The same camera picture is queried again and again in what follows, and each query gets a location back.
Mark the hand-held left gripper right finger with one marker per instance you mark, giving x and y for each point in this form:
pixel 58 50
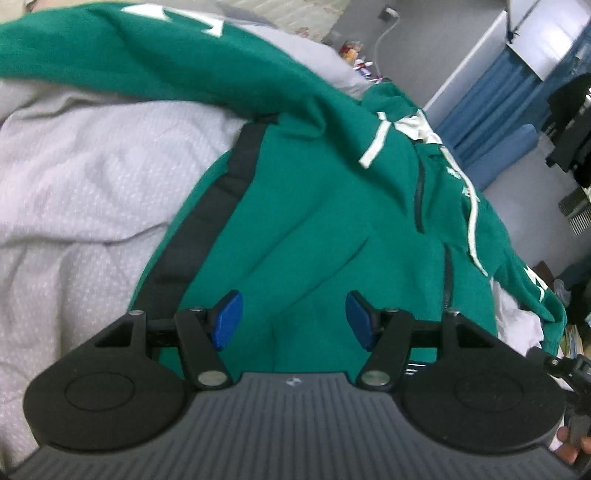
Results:
pixel 362 321

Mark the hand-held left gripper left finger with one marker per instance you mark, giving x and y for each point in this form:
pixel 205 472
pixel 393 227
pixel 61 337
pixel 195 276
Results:
pixel 226 318

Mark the green hoodie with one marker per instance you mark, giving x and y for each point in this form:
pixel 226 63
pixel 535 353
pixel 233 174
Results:
pixel 323 221

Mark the person's right hand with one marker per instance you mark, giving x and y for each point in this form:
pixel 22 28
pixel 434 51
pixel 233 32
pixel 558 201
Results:
pixel 565 450

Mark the stack of books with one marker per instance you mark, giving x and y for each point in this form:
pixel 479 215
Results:
pixel 579 341

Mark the striped hanging garment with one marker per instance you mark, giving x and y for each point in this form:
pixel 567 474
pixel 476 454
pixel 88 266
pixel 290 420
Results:
pixel 577 212

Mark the grey bed sheet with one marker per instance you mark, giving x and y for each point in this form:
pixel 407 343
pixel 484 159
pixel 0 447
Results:
pixel 92 184

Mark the blue covered chair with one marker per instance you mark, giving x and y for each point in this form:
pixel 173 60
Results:
pixel 503 157

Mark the black hanging jacket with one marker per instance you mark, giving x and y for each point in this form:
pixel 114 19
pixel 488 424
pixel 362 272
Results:
pixel 572 138

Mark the blue curtain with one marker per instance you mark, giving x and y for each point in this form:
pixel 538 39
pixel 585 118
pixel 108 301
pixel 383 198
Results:
pixel 494 92

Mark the small cosmetic bottles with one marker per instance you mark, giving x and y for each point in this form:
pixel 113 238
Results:
pixel 355 55

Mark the grey wardrobe cabinet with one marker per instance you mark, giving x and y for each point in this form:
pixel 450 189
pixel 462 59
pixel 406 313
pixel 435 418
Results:
pixel 466 69

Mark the white cabinet door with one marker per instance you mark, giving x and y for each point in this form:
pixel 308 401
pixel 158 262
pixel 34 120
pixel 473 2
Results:
pixel 545 37

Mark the wall socket with charger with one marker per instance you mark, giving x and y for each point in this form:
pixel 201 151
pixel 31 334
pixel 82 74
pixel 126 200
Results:
pixel 387 13

